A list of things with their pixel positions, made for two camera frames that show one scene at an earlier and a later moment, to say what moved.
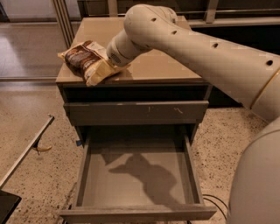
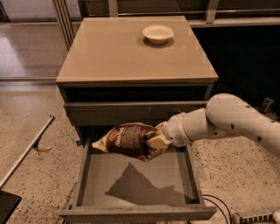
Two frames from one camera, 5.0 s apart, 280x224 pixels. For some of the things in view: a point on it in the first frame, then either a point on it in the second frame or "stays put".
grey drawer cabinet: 159,101 stays put
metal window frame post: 62,11 stays put
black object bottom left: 9,202 stays put
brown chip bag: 90,59 -> 129,139
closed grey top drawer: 130,113 stays put
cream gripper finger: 114,69 -> 158,141
